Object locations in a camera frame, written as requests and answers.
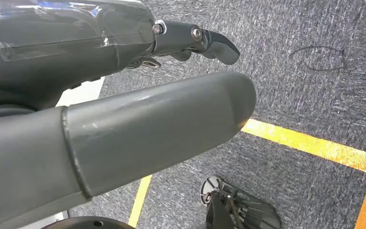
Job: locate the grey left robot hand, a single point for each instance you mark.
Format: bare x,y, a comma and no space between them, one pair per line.
113,126

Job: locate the white flat panel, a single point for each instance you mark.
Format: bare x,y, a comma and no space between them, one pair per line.
83,92

